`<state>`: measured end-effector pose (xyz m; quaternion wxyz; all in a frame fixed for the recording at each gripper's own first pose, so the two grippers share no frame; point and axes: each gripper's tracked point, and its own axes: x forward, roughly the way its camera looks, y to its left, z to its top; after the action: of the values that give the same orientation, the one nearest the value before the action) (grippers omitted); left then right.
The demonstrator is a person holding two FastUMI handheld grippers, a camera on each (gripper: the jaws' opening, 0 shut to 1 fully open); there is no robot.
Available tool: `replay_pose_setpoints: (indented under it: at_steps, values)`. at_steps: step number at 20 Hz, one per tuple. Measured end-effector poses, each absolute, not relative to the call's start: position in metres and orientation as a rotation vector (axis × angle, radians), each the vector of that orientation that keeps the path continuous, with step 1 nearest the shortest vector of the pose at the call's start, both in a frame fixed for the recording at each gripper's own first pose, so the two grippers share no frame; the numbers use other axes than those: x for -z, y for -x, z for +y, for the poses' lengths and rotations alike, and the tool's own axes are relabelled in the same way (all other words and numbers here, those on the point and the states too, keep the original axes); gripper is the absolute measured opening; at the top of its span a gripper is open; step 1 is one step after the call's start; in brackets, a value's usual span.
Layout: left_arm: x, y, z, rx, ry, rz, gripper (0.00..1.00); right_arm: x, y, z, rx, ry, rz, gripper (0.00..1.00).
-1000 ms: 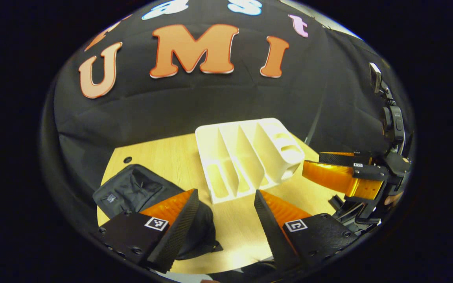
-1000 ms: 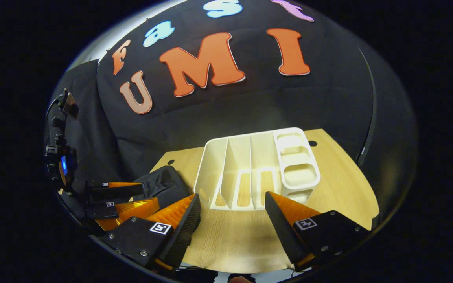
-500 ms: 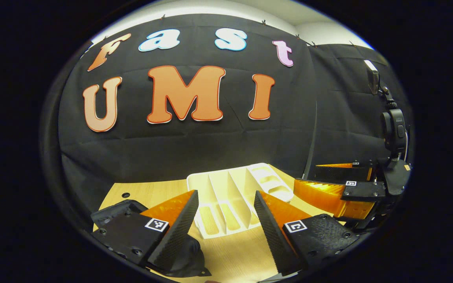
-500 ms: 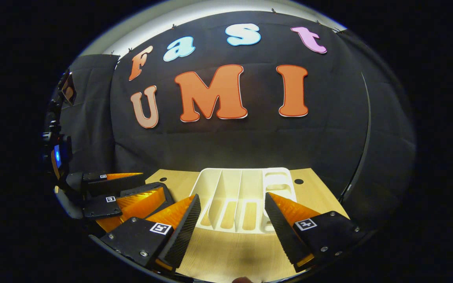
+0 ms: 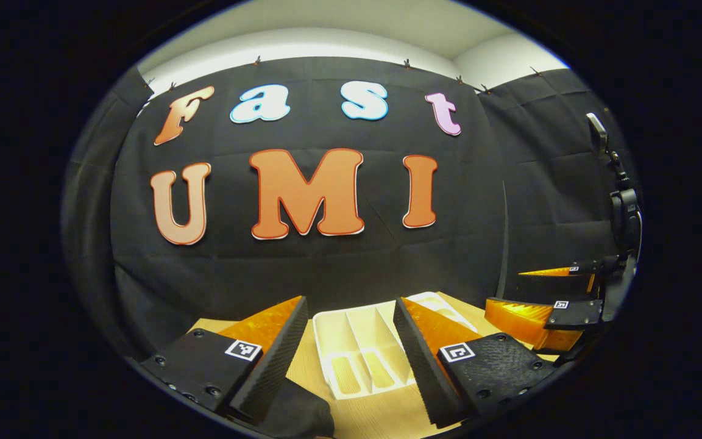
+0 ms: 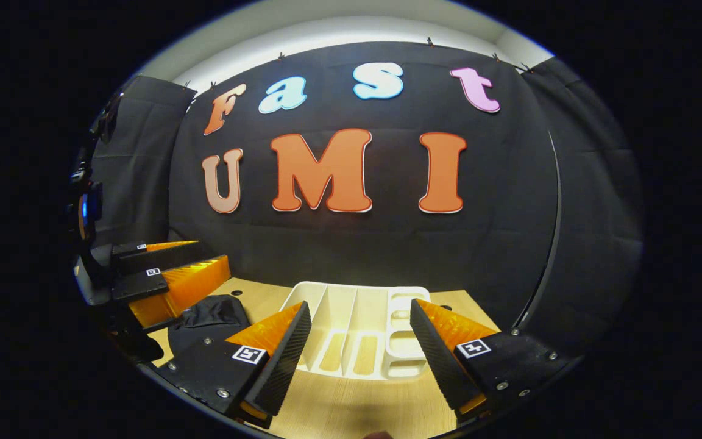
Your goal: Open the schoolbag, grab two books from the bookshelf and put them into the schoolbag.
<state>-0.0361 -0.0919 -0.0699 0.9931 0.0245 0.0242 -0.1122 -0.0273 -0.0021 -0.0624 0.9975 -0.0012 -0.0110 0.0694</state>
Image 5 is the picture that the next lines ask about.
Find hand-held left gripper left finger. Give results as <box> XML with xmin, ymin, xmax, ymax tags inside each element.
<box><xmin>140</xmin><ymin>296</ymin><xmax>309</xmax><ymax>426</ymax></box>

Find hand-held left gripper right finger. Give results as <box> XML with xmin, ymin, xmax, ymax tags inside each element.
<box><xmin>392</xmin><ymin>297</ymin><xmax>557</xmax><ymax>429</ymax></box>

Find black schoolbag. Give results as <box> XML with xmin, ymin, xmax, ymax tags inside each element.
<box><xmin>247</xmin><ymin>377</ymin><xmax>336</xmax><ymax>439</ymax></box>

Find white bookshelf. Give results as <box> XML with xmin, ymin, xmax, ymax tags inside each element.
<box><xmin>312</xmin><ymin>291</ymin><xmax>480</xmax><ymax>401</ymax></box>

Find black backdrop cloth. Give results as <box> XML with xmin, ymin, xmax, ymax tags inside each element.
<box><xmin>62</xmin><ymin>56</ymin><xmax>641</xmax><ymax>360</ymax></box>

